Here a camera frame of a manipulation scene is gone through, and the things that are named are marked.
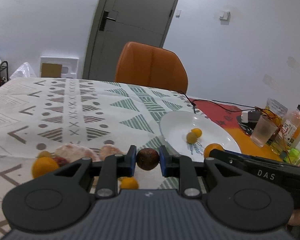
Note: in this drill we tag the grey door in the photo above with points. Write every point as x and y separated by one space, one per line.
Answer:
117 22

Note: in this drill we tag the large orange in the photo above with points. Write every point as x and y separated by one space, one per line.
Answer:
211 147
43 166

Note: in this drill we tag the white styrofoam packaging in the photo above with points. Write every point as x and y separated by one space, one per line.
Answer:
58 67

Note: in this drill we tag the white power adapter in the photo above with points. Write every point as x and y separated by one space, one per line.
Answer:
245 117

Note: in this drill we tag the peeled pomelo piece small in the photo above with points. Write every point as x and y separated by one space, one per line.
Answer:
108 150

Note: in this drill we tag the black metal rack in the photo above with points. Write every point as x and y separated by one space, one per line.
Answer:
3 72

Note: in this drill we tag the red orange mat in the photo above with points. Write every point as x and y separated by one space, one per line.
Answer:
228 116

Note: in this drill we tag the frosted drinking glass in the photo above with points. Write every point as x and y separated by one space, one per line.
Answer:
263 130

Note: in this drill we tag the white ceramic plate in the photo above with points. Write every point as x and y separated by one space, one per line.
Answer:
174 127

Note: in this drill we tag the patterned white tablecloth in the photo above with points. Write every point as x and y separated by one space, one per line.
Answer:
38 114

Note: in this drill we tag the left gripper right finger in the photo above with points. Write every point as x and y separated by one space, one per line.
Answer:
181 167

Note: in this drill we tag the yellow snack pouch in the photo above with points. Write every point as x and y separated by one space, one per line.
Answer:
277 109

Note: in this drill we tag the orange leather chair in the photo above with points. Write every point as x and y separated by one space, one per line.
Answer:
145 65

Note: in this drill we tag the clear beverage bottle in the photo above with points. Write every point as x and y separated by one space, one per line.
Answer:
290 125

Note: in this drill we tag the small red lychee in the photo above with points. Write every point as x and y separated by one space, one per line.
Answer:
60 161

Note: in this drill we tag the yellow-green round fruit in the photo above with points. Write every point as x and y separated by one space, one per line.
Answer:
191 138

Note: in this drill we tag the white wall switch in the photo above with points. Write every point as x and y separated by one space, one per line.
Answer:
225 16

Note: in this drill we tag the small kumquat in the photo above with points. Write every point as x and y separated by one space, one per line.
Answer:
129 183
197 132

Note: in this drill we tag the dark brown passion fruit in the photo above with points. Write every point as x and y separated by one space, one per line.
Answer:
147 159

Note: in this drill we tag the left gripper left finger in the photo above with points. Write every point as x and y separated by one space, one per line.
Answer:
112 168

